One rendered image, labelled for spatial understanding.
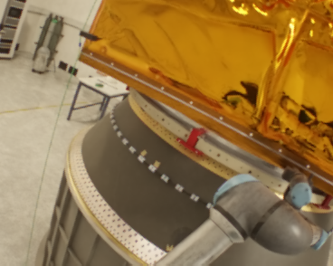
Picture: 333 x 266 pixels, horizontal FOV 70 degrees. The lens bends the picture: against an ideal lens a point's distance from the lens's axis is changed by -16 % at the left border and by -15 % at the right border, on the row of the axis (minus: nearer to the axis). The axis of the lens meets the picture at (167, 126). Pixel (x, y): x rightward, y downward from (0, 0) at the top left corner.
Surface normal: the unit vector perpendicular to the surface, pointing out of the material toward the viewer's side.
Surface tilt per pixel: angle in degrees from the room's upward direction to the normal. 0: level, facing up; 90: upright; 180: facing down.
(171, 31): 89
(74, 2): 90
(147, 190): 62
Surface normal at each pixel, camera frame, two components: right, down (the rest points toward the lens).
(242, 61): -0.35, 0.10
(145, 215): -0.26, -0.38
